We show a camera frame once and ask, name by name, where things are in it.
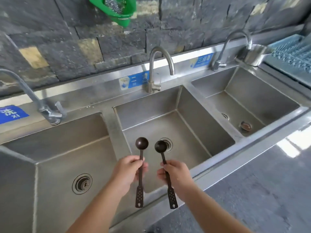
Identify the blue plastic dish rack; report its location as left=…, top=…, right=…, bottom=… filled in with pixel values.
left=264, top=34, right=311, bottom=89

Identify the steel gooseneck faucet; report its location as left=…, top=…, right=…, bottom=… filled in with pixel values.
left=0, top=68, right=67, bottom=126
left=210, top=30, right=253, bottom=72
left=146, top=46, right=175, bottom=94

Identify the person's left hand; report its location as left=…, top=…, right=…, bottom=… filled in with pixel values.
left=110, top=155, right=149, bottom=194

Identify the blue and white sink label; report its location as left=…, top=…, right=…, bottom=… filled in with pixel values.
left=190, top=53, right=214, bottom=69
left=119, top=71, right=150, bottom=91

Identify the person's right hand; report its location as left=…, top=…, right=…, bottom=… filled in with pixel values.
left=157, top=160, right=195, bottom=202

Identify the steel wool scourer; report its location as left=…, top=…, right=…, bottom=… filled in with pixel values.
left=104, top=0, right=127, bottom=14

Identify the stainless steel triple sink unit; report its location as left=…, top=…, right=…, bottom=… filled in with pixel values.
left=0, top=24, right=311, bottom=233

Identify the dark brown long-handled spoon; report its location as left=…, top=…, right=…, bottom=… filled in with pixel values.
left=155, top=140, right=178, bottom=210
left=135, top=137, right=149, bottom=208

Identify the person's left forearm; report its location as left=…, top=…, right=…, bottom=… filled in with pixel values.
left=66, top=178, right=137, bottom=233

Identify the green plastic hanging basket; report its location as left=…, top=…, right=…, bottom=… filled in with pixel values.
left=89, top=0, right=138, bottom=28

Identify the person's right forearm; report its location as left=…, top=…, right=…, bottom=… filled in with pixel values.
left=180, top=183, right=253, bottom=233

